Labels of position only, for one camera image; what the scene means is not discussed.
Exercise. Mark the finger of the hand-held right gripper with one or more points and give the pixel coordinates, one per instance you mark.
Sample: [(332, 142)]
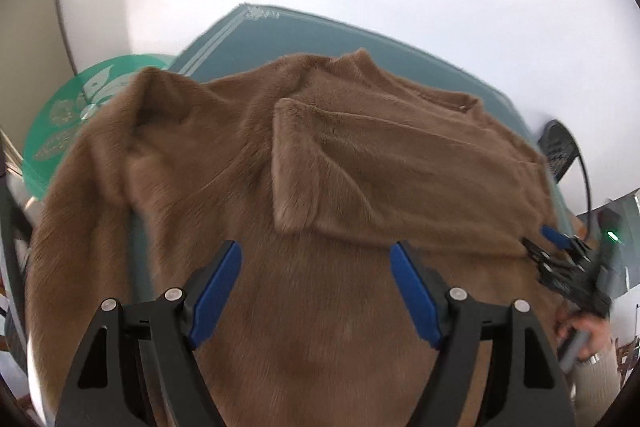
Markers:
[(555, 236), (542, 259)]

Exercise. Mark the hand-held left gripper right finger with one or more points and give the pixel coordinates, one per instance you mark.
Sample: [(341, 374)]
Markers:
[(415, 297)]

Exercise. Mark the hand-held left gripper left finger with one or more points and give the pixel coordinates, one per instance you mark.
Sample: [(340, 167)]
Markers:
[(215, 292)]

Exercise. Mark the brown fuzzy sweater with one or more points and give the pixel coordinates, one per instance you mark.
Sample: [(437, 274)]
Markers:
[(325, 167)]

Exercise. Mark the person's right forearm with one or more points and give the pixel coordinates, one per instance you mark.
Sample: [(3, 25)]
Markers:
[(597, 389)]

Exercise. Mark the person's right hand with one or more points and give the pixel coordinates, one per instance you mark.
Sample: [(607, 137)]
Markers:
[(597, 337)]

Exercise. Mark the black perforated object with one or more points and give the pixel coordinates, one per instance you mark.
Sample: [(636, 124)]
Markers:
[(557, 147)]

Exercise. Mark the green patterned round plate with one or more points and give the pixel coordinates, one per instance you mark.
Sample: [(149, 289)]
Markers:
[(65, 117)]

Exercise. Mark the teal mat with white lines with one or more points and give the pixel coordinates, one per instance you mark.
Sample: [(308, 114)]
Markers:
[(300, 34)]

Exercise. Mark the dark metal frame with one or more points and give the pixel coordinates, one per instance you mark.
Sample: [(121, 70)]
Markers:
[(15, 257)]

